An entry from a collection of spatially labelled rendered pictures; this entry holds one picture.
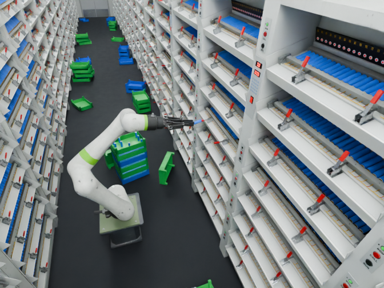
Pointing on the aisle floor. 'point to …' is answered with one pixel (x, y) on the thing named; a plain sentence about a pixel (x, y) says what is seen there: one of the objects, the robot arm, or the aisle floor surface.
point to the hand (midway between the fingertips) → (187, 122)
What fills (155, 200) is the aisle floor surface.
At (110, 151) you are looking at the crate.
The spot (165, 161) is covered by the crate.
